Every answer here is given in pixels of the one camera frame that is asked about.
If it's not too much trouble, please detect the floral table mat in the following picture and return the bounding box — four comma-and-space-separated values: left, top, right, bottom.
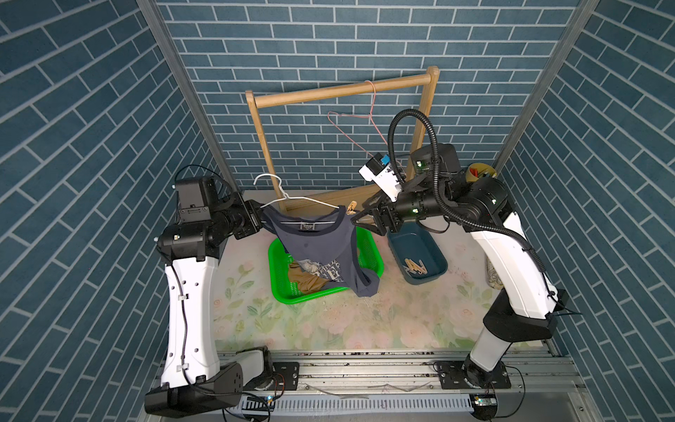
212, 226, 497, 353

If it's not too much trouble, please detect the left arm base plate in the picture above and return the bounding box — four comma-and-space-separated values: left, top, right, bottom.
263, 362, 300, 395

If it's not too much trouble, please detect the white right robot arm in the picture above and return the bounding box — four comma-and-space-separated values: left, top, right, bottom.
352, 144, 566, 389

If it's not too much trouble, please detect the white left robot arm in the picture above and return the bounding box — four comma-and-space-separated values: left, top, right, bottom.
144, 176, 274, 418

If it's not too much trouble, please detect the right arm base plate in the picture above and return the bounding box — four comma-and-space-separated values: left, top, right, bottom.
432, 360, 512, 390

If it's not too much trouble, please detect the dark teal plastic bin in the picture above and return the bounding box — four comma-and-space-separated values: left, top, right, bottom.
387, 223, 448, 286

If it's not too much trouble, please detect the wooden clothes rack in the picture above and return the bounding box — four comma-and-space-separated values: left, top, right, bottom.
244, 65, 441, 217

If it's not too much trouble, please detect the yellow pen cup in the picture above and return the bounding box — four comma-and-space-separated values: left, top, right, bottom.
466, 163, 497, 183

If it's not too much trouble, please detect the dark grey tank top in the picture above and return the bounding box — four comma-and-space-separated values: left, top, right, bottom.
262, 206, 380, 297

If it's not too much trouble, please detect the pink wire hanger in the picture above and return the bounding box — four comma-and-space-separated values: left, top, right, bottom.
326, 79, 391, 162

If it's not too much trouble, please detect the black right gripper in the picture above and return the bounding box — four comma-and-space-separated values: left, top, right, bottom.
348, 187, 443, 237

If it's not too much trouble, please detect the green plastic basket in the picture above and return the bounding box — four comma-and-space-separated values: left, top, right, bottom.
268, 228, 385, 305

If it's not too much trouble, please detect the tan tank top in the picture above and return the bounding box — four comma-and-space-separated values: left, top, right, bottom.
288, 262, 329, 295

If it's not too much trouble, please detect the white wire hanger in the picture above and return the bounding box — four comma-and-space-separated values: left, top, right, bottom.
253, 173, 339, 209

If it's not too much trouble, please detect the pink clothespin in bin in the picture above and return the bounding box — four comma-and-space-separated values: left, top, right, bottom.
416, 261, 427, 274

